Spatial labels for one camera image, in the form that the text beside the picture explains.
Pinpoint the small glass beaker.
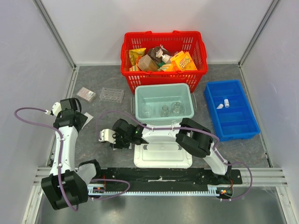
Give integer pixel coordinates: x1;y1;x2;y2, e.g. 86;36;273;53
142;104;152;118

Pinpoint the small glass vial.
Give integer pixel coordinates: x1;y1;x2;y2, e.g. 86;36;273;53
160;105;169;117

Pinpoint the white capped vial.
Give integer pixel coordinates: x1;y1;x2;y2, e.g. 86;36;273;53
224;98;230;108
216;104;224;109

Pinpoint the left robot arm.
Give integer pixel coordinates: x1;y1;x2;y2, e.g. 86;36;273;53
41;98;103;210

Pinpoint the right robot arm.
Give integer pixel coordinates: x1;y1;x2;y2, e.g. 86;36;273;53
110;118;231;184

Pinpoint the clear test tube rack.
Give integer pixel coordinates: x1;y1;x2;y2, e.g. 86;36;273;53
100;87;124;103

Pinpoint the white bin lid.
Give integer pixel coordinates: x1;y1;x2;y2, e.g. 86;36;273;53
134;142;192;168

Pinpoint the light teal plastic bin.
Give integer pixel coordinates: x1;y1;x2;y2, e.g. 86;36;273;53
135;83;194;126

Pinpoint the brown cardboard box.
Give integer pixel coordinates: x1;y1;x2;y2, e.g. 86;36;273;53
137;55;159;72

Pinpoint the yellow snack bag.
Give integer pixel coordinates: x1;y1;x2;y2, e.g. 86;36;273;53
128;48;146;66

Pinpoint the white pump bottle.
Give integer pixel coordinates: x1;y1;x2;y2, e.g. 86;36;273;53
156;49;171;64

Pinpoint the orange Scrub Daddy box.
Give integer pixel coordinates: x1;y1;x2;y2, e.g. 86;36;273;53
170;51;197;71

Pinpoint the red plastic shopping basket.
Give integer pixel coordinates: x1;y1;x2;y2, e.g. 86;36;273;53
121;30;208;93

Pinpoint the blue compartment tray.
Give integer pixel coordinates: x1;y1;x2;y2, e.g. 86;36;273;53
204;80;260;141

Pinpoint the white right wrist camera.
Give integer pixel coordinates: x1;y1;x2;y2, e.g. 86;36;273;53
99;129;116;144

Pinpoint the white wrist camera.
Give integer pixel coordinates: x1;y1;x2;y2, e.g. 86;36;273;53
44;102;62;117
99;129;116;144

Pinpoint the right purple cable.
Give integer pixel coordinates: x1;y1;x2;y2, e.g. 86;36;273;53
95;111;254;201

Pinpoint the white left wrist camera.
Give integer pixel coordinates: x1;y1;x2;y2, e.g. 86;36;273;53
44;102;62;117

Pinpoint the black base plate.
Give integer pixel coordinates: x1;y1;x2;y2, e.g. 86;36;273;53
98;168;242;186

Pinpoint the slotted cable duct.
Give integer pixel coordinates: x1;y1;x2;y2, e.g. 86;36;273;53
87;184;220;196

